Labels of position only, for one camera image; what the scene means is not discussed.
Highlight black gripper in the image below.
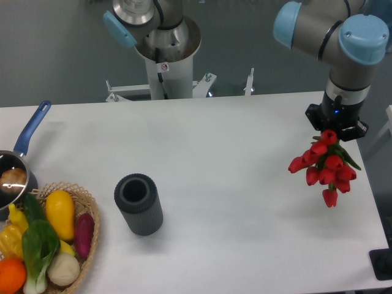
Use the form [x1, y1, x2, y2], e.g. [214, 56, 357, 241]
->
[305, 91, 368, 141]

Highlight red tulip bouquet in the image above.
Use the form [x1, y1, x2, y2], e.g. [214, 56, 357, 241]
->
[288, 129, 361, 208]

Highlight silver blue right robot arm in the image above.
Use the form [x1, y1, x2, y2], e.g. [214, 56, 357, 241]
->
[273, 1, 390, 141]

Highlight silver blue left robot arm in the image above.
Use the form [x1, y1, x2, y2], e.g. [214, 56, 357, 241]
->
[103, 0, 183, 48]

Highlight black device at table edge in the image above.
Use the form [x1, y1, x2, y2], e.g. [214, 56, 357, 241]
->
[369, 249, 391, 281]

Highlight dark grey ribbed vase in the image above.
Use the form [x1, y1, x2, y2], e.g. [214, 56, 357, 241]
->
[114, 173, 164, 236]

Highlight purple eggplant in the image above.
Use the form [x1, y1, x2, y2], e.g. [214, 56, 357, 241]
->
[73, 213, 95, 259]

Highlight woven wicker basket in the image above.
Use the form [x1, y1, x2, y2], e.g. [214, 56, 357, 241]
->
[32, 182, 100, 293]

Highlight yellow squash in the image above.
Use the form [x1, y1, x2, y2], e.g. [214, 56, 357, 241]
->
[45, 190, 75, 242]

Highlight white garlic bulb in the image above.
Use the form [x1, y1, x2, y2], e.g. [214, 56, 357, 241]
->
[47, 253, 80, 287]

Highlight green bok choy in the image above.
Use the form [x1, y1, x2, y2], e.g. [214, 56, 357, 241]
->
[22, 194, 60, 293]

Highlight brown bun in pan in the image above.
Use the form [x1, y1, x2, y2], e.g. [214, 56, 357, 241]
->
[1, 168, 27, 189]

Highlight yellow bell pepper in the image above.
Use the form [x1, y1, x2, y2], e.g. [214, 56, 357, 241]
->
[1, 225, 24, 260]

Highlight orange fruit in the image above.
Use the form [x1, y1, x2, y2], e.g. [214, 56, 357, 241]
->
[1, 258, 26, 293]

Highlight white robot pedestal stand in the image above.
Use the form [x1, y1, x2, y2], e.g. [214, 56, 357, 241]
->
[105, 15, 255, 103]

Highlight blue handled saucepan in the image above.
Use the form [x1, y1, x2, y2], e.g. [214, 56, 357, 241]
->
[1, 100, 51, 221]

